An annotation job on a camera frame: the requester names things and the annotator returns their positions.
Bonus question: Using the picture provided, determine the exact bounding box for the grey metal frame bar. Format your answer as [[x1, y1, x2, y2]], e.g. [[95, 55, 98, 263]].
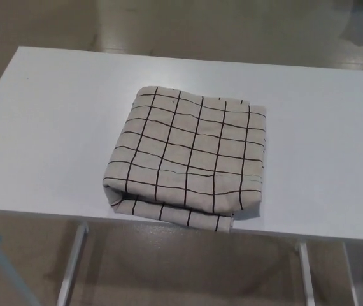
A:
[[0, 219, 41, 306]]

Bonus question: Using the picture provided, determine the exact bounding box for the white metal table leg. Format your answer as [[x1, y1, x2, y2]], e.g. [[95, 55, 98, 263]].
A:
[[298, 242, 317, 306], [341, 243, 360, 306], [56, 222, 90, 306]]

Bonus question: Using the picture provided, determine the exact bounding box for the white towel with black grid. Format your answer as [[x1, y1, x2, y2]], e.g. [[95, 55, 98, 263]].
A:
[[102, 85, 269, 234]]

